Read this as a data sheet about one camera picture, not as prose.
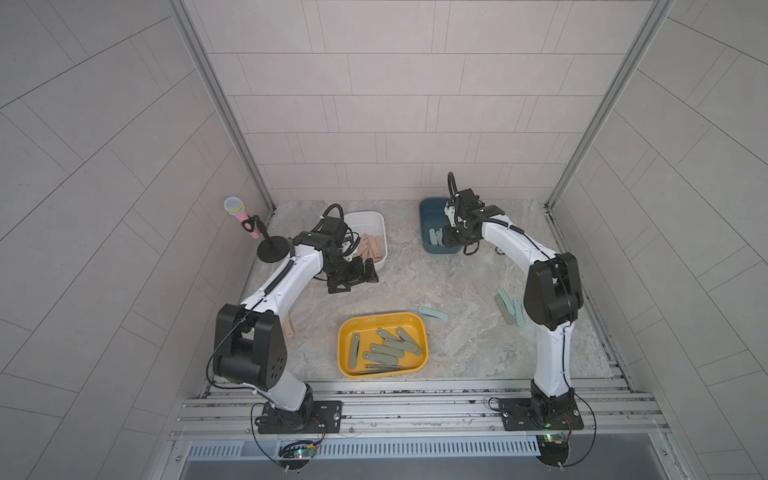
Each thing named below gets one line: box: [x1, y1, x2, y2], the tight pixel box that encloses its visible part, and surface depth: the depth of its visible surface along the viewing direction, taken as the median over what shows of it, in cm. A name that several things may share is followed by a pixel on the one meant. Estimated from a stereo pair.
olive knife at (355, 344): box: [349, 332, 361, 369], surface depth 83 cm
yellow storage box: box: [337, 312, 429, 379], surface depth 83 cm
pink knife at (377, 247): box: [373, 236, 382, 259], surface depth 104 cm
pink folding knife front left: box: [284, 315, 294, 339], surface depth 86 cm
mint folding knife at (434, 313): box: [417, 307, 450, 321], surface depth 91 cm
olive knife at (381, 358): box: [363, 352, 398, 366], surface depth 82 cm
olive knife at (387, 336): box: [376, 328, 402, 341], surface depth 86 cm
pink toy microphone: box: [224, 196, 261, 239], surface depth 86 cm
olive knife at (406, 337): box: [396, 326, 422, 356], surface depth 86 cm
